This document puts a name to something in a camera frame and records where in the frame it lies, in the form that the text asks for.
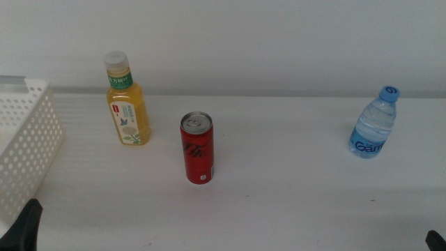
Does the clear water bottle blue cap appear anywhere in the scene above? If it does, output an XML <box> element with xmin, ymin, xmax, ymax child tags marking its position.
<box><xmin>348</xmin><ymin>85</ymin><xmax>401</xmax><ymax>160</ymax></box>

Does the yellow tea bottle green label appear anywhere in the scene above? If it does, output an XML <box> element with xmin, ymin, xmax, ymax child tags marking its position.
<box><xmin>102</xmin><ymin>50</ymin><xmax>153</xmax><ymax>146</ymax></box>

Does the red cola can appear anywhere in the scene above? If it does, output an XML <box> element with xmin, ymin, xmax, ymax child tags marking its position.
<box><xmin>179</xmin><ymin>111</ymin><xmax>215</xmax><ymax>185</ymax></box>

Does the white perforated plastic basket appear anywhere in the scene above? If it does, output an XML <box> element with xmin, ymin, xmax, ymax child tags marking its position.
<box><xmin>0</xmin><ymin>78</ymin><xmax>66</xmax><ymax>238</ymax></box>

